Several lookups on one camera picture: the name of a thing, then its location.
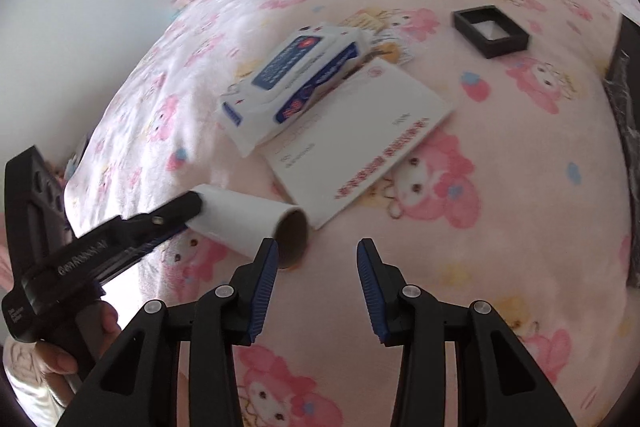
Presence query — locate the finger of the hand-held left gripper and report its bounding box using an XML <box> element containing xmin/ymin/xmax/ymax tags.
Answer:
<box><xmin>124</xmin><ymin>226</ymin><xmax>189</xmax><ymax>264</ymax></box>
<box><xmin>116</xmin><ymin>190</ymin><xmax>204</xmax><ymax>242</ymax></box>

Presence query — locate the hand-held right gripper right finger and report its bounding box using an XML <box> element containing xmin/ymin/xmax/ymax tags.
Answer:
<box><xmin>356</xmin><ymin>238</ymin><xmax>576</xmax><ymax>427</ymax></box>

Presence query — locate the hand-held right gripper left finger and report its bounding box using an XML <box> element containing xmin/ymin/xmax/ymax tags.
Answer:
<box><xmin>57</xmin><ymin>237</ymin><xmax>280</xmax><ymax>427</ymax></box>

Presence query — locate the white paper roll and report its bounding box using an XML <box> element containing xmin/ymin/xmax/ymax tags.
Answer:
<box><xmin>187</xmin><ymin>183</ymin><xmax>309</xmax><ymax>269</ymax></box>

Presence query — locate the large black box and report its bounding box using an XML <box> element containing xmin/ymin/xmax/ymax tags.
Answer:
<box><xmin>602</xmin><ymin>12</ymin><xmax>640</xmax><ymax>288</ymax></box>

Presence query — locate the person's left hand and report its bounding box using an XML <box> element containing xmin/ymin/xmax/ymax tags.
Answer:
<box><xmin>37</xmin><ymin>299</ymin><xmax>122</xmax><ymax>379</ymax></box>

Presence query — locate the pink printed blanket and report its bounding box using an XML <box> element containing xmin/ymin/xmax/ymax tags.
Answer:
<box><xmin>62</xmin><ymin>0</ymin><xmax>640</xmax><ymax>427</ymax></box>

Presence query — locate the white envelope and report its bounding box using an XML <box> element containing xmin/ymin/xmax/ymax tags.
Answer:
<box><xmin>260</xmin><ymin>58</ymin><xmax>455</xmax><ymax>230</ymax></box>

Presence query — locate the white blue wet wipes pack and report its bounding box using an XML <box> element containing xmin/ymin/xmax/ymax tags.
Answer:
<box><xmin>216</xmin><ymin>23</ymin><xmax>373</xmax><ymax>158</ymax></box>

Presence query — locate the cartoon sticker card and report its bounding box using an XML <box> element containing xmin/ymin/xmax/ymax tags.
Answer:
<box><xmin>350</xmin><ymin>7</ymin><xmax>418</xmax><ymax>66</ymax></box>

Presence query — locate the small black square frame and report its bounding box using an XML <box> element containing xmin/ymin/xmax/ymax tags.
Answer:
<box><xmin>451</xmin><ymin>6</ymin><xmax>530</xmax><ymax>59</ymax></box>

